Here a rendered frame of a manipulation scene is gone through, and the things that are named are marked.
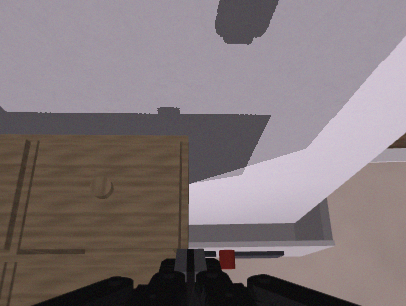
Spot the brown wooden chest of drawers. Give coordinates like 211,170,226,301
0,134,189,306

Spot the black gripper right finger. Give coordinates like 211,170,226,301
190,249,360,306

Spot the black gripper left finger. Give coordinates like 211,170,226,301
32,249,191,306

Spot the brown wooden drawer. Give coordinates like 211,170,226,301
20,140,182,254
0,262,7,297
0,139,31,255
9,261,162,306

